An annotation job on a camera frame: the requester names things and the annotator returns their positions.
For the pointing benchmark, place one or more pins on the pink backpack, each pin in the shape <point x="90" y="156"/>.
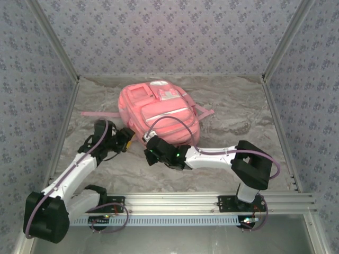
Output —
<point x="159" y="105"/>

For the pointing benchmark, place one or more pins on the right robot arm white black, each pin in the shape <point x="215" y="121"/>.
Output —
<point x="251" y="166"/>

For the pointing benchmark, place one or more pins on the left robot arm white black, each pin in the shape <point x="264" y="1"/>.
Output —
<point x="45" y="217"/>

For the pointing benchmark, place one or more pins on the small black controller board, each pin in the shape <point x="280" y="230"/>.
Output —
<point x="248" y="221"/>
<point x="98" y="220"/>

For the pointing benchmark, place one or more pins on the grey metal shelf panel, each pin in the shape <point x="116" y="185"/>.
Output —
<point x="172" y="240"/>

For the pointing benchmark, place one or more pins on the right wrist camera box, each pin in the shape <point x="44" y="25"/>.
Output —
<point x="150" y="135"/>

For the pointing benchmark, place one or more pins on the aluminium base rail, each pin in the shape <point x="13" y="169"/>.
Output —
<point x="172" y="203"/>

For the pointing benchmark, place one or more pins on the aluminium table side rail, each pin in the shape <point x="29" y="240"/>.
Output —
<point x="272" y="105"/>
<point x="66" y="116"/>

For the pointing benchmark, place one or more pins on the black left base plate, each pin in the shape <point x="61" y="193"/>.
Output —
<point x="117" y="205"/>

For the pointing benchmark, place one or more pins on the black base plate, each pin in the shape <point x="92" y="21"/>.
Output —
<point x="225" y="205"/>
<point x="117" y="205"/>

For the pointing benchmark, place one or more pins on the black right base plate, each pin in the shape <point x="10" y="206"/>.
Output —
<point x="225" y="205"/>

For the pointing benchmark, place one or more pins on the aluminium frame post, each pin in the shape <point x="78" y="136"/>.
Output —
<point x="54" y="39"/>
<point x="287" y="39"/>

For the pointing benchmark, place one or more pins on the aluminium frame leg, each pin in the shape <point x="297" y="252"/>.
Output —
<point x="21" y="248"/>
<point x="317" y="243"/>

